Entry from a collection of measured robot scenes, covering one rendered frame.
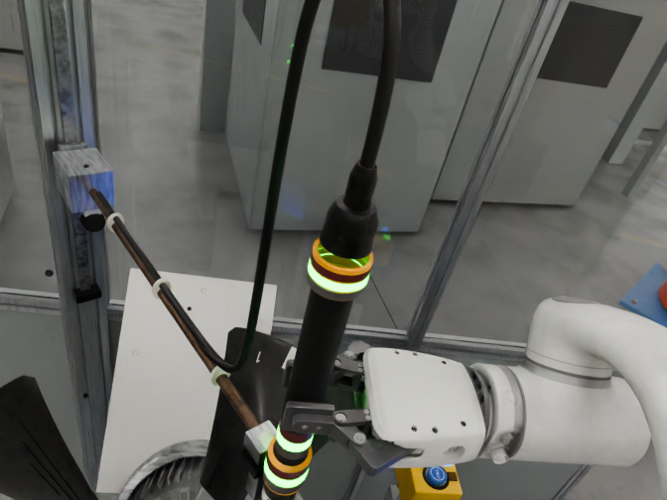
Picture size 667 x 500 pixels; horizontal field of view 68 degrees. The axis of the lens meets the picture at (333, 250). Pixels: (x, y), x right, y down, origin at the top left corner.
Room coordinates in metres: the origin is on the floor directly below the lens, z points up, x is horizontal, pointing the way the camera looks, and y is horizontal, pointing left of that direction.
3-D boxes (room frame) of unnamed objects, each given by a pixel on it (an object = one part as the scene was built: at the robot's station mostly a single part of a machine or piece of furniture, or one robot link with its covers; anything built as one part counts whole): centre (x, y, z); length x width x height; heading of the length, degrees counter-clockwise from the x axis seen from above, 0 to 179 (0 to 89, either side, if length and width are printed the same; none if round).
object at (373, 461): (0.27, -0.09, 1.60); 0.08 x 0.06 x 0.01; 162
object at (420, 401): (0.31, -0.11, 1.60); 0.11 x 0.10 x 0.07; 102
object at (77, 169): (0.72, 0.45, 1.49); 0.10 x 0.07 x 0.08; 47
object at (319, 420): (0.26, -0.03, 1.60); 0.07 x 0.03 x 0.03; 102
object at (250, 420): (0.50, 0.22, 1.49); 0.54 x 0.01 x 0.01; 47
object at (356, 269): (0.28, -0.01, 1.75); 0.04 x 0.04 x 0.03
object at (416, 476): (0.65, -0.30, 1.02); 0.16 x 0.10 x 0.11; 12
